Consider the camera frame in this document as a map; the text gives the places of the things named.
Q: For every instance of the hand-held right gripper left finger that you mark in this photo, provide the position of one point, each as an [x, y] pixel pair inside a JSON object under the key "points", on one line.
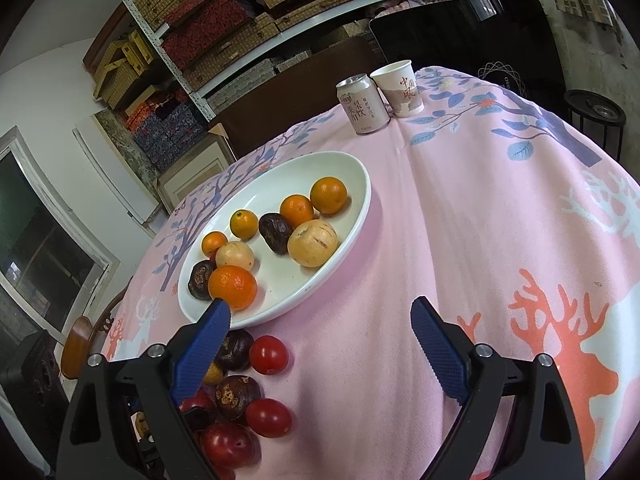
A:
{"points": [[200, 355]]}

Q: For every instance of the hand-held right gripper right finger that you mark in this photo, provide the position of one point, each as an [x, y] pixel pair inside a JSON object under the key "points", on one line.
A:
{"points": [[440, 350]]}

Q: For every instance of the dark purple water chestnut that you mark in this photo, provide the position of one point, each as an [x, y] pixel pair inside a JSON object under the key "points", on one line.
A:
{"points": [[234, 397], [200, 420], [200, 280], [275, 232], [235, 350]]}

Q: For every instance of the red cherry tomato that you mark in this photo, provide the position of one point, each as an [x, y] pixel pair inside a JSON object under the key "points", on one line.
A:
{"points": [[267, 417], [268, 355]]}

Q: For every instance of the large orange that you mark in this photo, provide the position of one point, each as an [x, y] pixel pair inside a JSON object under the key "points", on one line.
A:
{"points": [[232, 286], [328, 195]]}

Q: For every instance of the pale yellow apple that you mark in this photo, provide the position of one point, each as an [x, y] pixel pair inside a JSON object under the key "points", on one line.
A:
{"points": [[235, 256], [313, 242]]}

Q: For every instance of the white oval plate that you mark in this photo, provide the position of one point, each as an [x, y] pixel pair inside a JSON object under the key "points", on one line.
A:
{"points": [[295, 290]]}

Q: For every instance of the yellow green small tangerine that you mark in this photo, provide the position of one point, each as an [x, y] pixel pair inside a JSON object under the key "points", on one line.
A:
{"points": [[243, 223]]}

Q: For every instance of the carved wooden chair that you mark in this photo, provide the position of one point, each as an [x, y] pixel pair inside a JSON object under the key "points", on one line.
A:
{"points": [[75, 345]]}

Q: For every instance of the pink deer print tablecloth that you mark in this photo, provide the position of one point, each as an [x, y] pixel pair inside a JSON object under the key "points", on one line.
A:
{"points": [[450, 220]]}

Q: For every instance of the black speaker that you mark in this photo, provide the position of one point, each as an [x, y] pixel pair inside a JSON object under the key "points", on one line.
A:
{"points": [[30, 390]]}

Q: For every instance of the framed picture in cardboard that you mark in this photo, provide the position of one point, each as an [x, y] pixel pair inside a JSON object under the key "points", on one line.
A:
{"points": [[195, 175]]}

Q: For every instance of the white framed glass door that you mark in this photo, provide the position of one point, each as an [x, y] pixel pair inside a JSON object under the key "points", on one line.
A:
{"points": [[45, 240]]}

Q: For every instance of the long white panel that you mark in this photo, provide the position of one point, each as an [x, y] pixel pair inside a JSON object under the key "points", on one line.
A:
{"points": [[115, 170]]}

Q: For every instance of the stack of blue patterned boxes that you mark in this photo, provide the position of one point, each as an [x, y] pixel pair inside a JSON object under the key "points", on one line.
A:
{"points": [[170, 135]]}

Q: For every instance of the mottled green panel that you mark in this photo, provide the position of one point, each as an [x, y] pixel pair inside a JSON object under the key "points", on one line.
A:
{"points": [[125, 145]]}

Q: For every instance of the pink drink can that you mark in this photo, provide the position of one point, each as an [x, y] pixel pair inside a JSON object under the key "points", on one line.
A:
{"points": [[362, 107]]}

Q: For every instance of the dark brown board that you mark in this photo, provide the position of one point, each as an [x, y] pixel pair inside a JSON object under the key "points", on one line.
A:
{"points": [[280, 105]]}

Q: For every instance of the white paper cup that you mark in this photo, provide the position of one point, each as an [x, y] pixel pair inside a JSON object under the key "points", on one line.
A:
{"points": [[400, 90]]}

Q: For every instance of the black round stool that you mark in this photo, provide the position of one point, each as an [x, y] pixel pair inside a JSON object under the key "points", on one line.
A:
{"points": [[595, 110]]}

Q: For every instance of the stack of yellow wooden boxes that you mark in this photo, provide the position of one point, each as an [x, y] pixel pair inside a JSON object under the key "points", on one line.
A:
{"points": [[122, 70]]}

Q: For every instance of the white metal shelf rack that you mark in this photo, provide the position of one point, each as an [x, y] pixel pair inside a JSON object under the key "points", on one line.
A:
{"points": [[160, 45]]}

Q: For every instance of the stack of woven flat boxes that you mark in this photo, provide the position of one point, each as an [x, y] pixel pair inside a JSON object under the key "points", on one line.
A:
{"points": [[215, 25]]}

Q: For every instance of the pink cloth bundle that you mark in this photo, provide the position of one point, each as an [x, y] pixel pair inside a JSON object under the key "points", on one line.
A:
{"points": [[395, 6]]}

